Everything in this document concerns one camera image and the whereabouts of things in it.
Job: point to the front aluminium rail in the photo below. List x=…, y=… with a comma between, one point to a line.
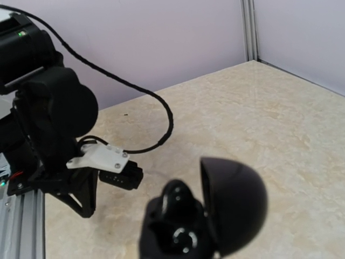
x=22, y=225

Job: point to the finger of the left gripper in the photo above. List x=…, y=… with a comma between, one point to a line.
x=79, y=192

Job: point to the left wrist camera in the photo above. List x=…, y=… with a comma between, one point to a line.
x=113, y=163

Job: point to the black round charging case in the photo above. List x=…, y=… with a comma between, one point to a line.
x=230, y=216

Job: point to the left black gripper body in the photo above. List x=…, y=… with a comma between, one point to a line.
x=25, y=177

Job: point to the left aluminium frame post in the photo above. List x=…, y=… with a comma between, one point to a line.
x=250, y=30

